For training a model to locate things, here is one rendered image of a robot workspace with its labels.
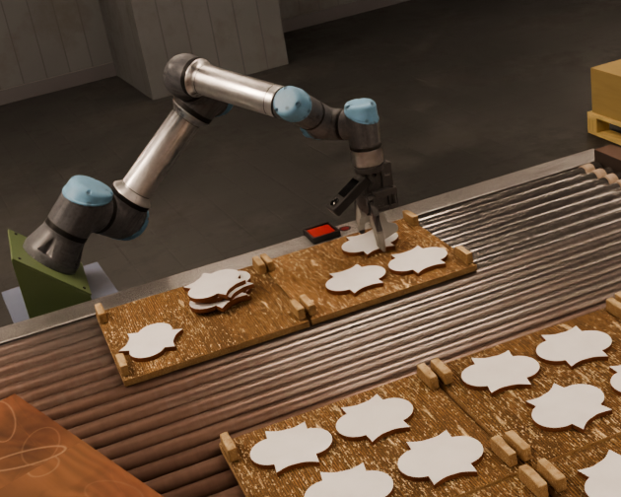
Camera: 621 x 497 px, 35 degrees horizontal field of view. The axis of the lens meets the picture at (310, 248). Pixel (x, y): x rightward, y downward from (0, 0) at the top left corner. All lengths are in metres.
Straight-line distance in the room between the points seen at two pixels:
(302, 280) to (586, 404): 0.81
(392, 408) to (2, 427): 0.69
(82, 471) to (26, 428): 0.20
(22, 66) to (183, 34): 1.60
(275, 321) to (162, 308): 0.30
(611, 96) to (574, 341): 3.72
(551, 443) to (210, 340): 0.79
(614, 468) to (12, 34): 7.57
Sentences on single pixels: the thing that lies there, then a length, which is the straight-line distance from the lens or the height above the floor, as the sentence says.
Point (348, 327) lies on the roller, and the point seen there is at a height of 0.92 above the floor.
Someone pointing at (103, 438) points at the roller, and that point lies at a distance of 1.94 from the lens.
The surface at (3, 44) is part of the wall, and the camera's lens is 8.71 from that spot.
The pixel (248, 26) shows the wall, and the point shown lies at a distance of 8.01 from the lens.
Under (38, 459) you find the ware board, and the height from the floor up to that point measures 1.04.
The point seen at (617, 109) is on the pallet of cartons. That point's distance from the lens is 5.56.
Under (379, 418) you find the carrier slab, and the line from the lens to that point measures 1.76.
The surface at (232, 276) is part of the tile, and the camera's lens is 2.28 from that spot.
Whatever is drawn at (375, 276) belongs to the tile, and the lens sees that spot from 2.24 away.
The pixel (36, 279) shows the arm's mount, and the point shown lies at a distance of 2.52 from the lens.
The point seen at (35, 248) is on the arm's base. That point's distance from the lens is 2.57.
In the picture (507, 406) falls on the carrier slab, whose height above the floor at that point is 0.94.
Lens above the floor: 1.95
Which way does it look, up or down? 24 degrees down
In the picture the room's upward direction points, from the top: 10 degrees counter-clockwise
